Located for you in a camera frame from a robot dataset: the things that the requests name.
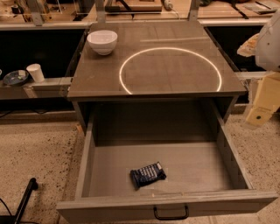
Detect black drawer handle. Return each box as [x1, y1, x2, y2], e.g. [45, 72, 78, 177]
[153, 206, 189, 221]

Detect grey side shelf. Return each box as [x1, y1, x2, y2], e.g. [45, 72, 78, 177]
[0, 77, 73, 100]

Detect white ceramic bowl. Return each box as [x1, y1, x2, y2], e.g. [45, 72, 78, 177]
[87, 30, 118, 55]

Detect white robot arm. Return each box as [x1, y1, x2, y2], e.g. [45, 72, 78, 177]
[237, 10, 280, 129]

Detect black stand leg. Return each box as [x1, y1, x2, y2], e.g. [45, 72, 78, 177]
[0, 178, 39, 224]

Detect open grey top drawer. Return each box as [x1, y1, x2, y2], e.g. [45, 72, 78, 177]
[56, 99, 279, 224]

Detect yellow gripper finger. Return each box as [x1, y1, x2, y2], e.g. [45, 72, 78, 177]
[245, 72, 280, 127]

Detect blueberry rxbar dark wrapper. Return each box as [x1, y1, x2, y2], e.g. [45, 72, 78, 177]
[129, 162, 166, 190]

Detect white paper cup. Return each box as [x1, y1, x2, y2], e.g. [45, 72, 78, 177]
[26, 64, 45, 82]

